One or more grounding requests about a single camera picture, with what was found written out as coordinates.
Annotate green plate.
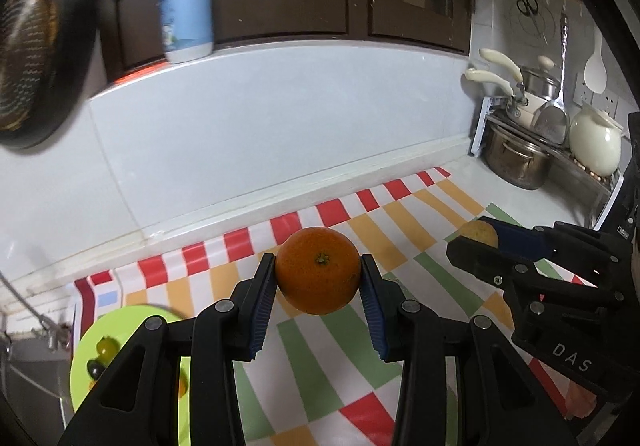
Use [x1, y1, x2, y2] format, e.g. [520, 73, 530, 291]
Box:
[69, 305, 193, 446]

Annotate steel faucet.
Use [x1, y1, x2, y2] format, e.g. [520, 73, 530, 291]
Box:
[0, 271, 73, 352]

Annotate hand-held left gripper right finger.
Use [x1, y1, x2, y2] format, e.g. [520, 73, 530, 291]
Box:
[360, 253, 583, 446]

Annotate steel spatula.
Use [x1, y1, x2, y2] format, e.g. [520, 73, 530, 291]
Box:
[532, 14, 571, 144]

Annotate orange with green stem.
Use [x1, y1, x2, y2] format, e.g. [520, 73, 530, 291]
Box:
[275, 227, 362, 315]

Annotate large steel pot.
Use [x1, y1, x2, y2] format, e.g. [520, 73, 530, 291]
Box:
[481, 121, 553, 191]

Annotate white ceramic jar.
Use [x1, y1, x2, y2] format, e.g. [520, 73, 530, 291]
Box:
[569, 105, 623, 178]

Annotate black scissors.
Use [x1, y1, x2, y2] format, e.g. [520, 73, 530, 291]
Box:
[516, 0, 548, 44]

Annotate person's right hand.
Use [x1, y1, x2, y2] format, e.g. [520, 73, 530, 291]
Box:
[566, 385, 599, 420]

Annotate blue and white bottle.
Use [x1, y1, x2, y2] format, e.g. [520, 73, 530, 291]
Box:
[158, 0, 216, 64]

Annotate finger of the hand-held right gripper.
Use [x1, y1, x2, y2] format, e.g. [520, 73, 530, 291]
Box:
[480, 217, 627, 278]
[446, 236, 629, 338]

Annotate small brown pear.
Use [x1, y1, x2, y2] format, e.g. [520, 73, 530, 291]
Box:
[459, 220, 500, 249]

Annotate white rice spoon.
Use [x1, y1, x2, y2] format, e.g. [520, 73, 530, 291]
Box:
[584, 29, 608, 94]

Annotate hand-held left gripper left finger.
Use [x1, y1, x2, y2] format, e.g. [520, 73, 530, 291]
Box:
[59, 253, 277, 446]

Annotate small green tangerine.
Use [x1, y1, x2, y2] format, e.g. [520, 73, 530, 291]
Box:
[96, 336, 120, 361]

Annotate white pot rack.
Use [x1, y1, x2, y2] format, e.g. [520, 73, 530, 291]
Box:
[470, 96, 626, 232]

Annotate black pan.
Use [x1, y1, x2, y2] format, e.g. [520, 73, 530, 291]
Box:
[0, 0, 98, 150]

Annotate striped tablecloth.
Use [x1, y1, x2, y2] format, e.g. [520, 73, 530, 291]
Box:
[74, 166, 601, 446]

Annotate metal mesh strainer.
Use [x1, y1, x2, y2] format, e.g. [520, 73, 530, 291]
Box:
[0, 0, 58, 132]

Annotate steel pot with cream handle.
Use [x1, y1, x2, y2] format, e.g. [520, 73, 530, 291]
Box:
[479, 48, 562, 100]

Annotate white wall socket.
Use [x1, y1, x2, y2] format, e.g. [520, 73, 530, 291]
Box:
[572, 76, 621, 119]

